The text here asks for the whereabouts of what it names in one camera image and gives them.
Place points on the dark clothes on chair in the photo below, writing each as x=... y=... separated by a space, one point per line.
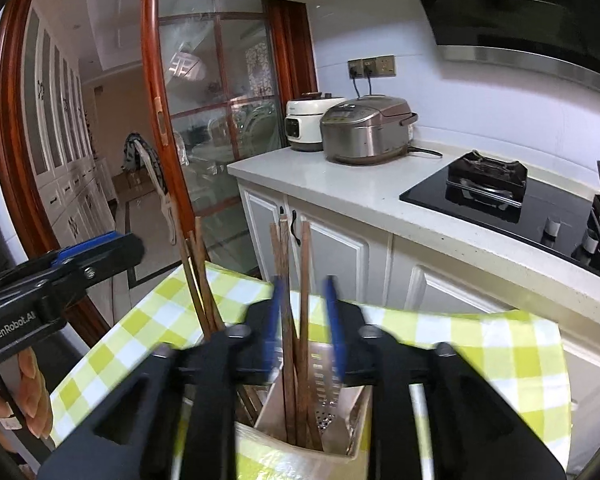
x=135 y=152

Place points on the glass sliding door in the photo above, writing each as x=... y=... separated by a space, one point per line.
x=205 y=85

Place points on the white ornate dining chair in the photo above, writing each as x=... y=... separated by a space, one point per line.
x=160 y=195

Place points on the black range hood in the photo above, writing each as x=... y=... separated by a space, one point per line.
x=530 y=10

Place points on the silver stove knob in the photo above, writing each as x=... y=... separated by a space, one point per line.
x=590 y=245
x=552 y=228

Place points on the person's left hand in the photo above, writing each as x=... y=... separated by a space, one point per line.
x=30 y=390

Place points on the red-brown wooden door frame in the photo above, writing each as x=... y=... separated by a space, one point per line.
x=10 y=110

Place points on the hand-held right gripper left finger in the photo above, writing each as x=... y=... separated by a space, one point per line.
x=275 y=320

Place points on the white electric pressure cooker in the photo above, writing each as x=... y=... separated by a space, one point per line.
x=302 y=122

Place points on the black glass cooktop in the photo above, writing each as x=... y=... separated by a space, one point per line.
x=505 y=220

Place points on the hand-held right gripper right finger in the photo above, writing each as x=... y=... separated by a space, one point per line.
x=332 y=320

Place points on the white perforated utensil basket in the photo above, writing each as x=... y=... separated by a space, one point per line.
x=330 y=410

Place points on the silver rice cooker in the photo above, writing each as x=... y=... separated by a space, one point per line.
x=365 y=132

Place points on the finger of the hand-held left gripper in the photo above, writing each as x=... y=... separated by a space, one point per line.
x=85 y=246
x=105 y=260

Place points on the white tall cupboard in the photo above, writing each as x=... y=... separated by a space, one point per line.
x=55 y=135

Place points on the green checked tablecloth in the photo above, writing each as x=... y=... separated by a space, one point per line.
x=480 y=360

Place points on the bunch of wooden chopsticks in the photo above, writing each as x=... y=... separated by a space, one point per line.
x=305 y=285

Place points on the white kitchen countertop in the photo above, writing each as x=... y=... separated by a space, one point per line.
x=330 y=180

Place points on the wall power socket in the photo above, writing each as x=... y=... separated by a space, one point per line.
x=372 y=66

